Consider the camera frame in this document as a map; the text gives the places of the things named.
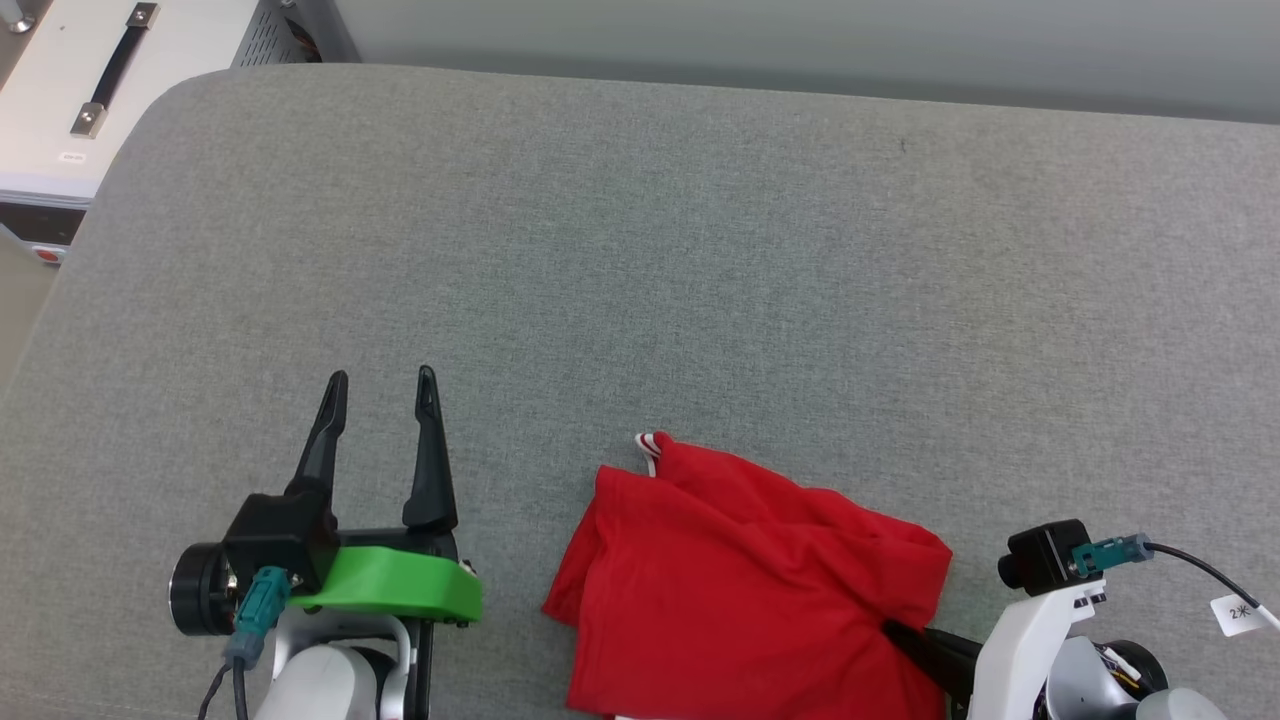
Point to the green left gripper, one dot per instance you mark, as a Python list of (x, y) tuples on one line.
[(400, 585)]

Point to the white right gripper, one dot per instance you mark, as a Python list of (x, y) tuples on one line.
[(1015, 660)]

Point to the red basketball jersey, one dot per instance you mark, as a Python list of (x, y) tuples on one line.
[(720, 600)]

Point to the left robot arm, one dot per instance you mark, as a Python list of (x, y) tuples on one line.
[(320, 680)]

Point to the white equipment case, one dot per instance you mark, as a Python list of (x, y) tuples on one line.
[(40, 120)]

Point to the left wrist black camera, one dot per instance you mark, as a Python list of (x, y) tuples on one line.
[(275, 540)]

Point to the wrist black camera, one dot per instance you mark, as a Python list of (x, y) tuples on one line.
[(275, 540), (1040, 555)]

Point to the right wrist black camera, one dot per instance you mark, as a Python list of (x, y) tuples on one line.
[(1040, 555)]

